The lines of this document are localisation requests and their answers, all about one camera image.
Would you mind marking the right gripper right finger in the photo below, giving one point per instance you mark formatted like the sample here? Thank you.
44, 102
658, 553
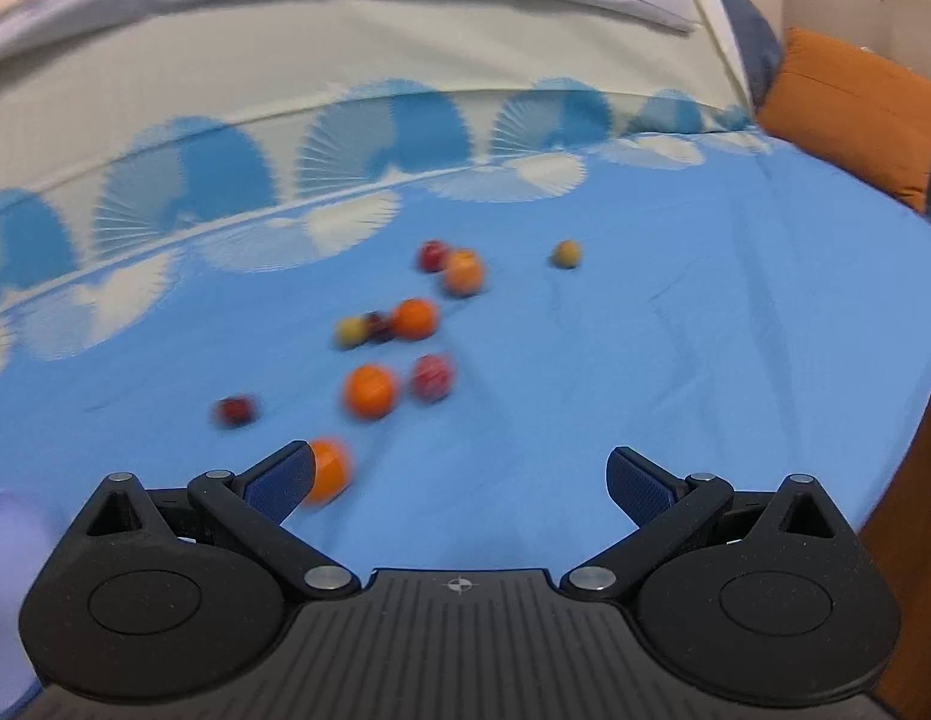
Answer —
671, 515

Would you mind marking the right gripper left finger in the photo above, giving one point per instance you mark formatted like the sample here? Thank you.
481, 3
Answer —
250, 509

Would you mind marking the orange mandarin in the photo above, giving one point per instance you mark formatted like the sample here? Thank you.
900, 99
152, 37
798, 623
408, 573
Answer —
370, 391
332, 471
415, 319

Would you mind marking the dark red jujube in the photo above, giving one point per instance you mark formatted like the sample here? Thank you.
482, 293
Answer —
235, 411

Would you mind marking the yellow-green longan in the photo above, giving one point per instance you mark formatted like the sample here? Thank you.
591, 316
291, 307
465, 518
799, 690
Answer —
567, 254
351, 331

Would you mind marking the red candy fruit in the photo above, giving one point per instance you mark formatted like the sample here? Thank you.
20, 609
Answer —
432, 377

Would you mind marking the orange fruit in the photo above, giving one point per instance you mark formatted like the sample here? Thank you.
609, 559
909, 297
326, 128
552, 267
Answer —
464, 273

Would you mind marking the dark jujube in cluster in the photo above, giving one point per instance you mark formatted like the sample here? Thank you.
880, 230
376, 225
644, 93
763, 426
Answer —
379, 327

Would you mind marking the lavender plastic plate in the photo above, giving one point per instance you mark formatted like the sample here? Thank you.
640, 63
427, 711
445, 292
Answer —
28, 535

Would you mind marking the red cherry tomato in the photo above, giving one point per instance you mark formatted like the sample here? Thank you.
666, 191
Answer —
431, 255

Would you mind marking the blue patterned sofa cover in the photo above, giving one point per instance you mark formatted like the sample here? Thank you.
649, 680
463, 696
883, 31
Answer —
189, 204

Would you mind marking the orange cushion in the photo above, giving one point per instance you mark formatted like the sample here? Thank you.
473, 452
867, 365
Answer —
856, 110

